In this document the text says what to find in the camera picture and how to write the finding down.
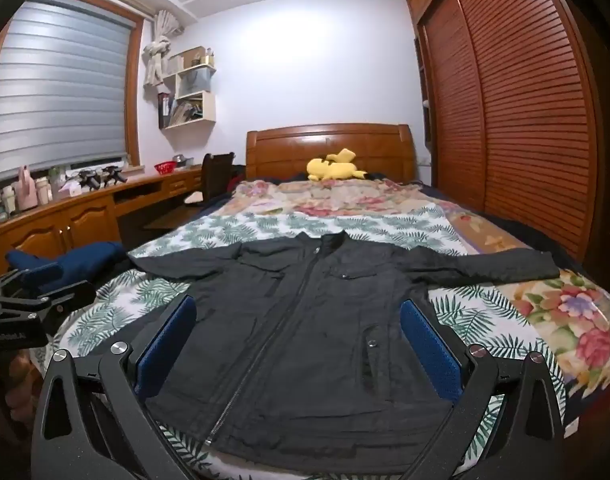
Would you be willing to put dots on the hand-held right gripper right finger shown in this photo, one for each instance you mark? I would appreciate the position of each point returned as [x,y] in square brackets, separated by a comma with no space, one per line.
[430,345]

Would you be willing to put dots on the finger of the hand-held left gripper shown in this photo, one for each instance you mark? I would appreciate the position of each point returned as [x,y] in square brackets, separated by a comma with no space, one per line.
[65,300]

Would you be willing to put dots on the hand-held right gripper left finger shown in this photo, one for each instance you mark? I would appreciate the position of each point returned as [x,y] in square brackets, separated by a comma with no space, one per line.
[167,340]

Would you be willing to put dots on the black zip jacket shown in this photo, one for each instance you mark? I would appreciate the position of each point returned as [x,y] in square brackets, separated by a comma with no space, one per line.
[295,340]

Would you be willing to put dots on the navy blue cloth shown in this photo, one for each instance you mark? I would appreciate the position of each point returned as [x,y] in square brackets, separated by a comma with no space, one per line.
[80,260]

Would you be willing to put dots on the wooden desk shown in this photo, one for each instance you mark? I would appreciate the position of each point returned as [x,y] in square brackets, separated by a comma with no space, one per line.
[85,215]

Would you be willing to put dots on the pink bottle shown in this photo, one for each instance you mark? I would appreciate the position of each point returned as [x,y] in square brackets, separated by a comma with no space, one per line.
[27,192]

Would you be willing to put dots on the black tool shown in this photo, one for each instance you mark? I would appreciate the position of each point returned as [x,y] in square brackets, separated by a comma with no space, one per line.
[91,180]
[114,175]

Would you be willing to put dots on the dark blue bed sheet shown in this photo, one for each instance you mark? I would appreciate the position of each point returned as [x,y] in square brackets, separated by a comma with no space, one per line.
[505,230]

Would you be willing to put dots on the bed with floral blankets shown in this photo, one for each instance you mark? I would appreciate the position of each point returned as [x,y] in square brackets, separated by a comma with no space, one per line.
[565,310]

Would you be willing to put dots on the leaf print blanket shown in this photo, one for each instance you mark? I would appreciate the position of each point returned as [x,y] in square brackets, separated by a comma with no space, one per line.
[265,225]

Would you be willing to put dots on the red basket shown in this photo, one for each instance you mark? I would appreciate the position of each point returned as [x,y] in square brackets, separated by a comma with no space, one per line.
[165,168]

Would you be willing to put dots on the dark wooden chair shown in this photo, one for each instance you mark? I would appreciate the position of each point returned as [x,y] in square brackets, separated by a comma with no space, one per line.
[217,177]

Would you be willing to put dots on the yellow plush toy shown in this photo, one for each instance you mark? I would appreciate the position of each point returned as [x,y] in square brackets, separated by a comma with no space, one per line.
[332,167]

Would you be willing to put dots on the grey window blind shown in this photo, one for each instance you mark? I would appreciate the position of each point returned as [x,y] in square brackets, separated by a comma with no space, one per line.
[55,90]

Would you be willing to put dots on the wooden bed headboard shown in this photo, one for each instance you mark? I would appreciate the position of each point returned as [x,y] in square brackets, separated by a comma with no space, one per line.
[285,152]

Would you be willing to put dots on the wooden louvered wardrobe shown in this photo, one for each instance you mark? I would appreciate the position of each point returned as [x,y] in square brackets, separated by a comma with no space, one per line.
[525,110]

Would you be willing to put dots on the tied beige curtain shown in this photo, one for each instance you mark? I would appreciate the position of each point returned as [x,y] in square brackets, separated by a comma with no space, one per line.
[157,60]

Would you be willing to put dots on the white wall shelf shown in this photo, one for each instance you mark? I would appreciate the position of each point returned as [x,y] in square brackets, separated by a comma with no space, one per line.
[195,90]

